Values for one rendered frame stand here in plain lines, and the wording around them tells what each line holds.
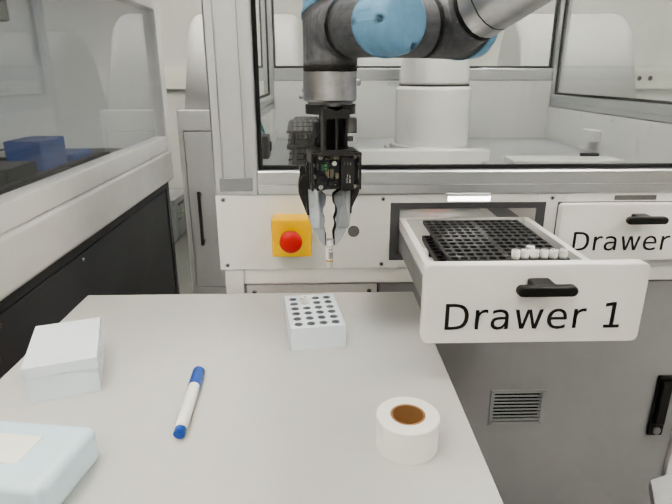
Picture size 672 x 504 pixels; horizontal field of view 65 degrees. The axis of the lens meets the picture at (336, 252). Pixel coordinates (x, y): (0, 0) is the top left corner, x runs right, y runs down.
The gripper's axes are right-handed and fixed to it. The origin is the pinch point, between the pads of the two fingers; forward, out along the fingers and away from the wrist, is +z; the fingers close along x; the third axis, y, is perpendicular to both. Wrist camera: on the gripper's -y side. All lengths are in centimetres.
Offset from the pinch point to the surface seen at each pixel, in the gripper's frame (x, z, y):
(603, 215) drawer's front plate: 53, 1, -7
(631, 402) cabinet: 68, 44, -8
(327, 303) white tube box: -0.2, 11.9, -0.6
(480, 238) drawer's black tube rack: 25.2, 1.7, 0.6
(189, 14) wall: -45, -65, -343
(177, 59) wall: -56, -35, -345
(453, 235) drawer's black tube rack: 21.6, 1.8, -2.1
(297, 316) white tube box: -5.6, 11.9, 3.5
